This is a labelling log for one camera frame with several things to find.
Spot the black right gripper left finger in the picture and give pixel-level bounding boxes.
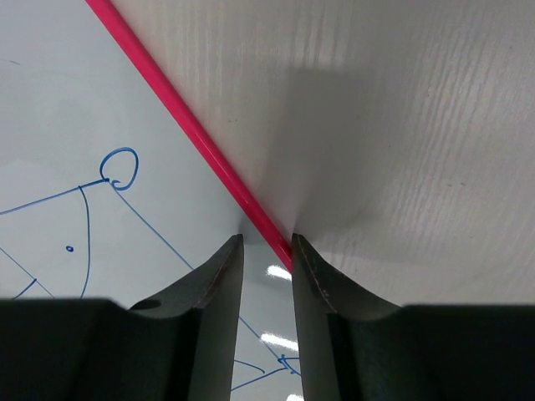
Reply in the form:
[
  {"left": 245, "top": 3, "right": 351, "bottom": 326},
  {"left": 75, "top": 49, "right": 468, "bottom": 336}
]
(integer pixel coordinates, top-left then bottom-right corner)
[{"left": 125, "top": 235, "right": 244, "bottom": 400}]

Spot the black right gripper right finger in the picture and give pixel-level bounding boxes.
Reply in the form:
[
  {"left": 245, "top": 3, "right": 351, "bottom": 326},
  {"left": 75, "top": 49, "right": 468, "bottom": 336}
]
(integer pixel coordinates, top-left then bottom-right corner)
[{"left": 291, "top": 233, "right": 399, "bottom": 400}]

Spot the pink framed whiteboard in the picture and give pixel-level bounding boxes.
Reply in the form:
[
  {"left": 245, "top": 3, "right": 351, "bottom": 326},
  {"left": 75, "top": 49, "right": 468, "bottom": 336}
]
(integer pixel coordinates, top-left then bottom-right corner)
[{"left": 1, "top": 1, "right": 303, "bottom": 400}]

